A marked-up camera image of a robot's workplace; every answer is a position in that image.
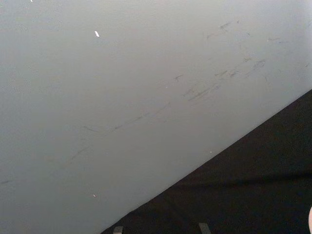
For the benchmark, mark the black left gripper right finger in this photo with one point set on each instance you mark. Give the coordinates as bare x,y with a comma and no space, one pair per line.
204,229

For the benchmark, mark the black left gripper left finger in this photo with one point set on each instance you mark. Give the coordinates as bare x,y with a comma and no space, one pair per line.
118,230

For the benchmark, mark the roll of white tape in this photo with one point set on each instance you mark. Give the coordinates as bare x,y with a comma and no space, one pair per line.
310,218

